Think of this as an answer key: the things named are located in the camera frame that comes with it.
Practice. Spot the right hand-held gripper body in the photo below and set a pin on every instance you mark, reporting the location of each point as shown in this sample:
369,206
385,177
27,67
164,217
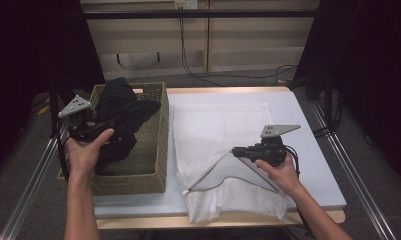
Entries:
271,151

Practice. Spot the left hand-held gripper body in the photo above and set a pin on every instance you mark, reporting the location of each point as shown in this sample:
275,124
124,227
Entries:
83,130

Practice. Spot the black garment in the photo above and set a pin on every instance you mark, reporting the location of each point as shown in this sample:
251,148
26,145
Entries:
121,110

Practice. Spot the white mesh laundry bag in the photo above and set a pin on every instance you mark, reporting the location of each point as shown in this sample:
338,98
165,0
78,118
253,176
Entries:
201,140

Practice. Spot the green woven basket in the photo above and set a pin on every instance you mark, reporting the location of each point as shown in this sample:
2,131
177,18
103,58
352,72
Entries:
148,156

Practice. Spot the person's right hand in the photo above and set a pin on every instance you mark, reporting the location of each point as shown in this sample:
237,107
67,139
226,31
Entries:
283,176

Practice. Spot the black metal stand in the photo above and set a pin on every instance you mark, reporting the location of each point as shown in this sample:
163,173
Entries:
54,100

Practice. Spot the black curtain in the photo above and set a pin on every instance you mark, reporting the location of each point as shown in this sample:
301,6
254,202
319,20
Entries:
28,50
371,66

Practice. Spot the black horizontal bar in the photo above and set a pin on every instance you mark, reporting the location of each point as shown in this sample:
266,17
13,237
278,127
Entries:
188,14

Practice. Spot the metal floor rail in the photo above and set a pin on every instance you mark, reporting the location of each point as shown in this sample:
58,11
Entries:
33,186
364,200

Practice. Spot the white wall socket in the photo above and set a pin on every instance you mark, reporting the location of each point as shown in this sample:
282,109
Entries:
186,4

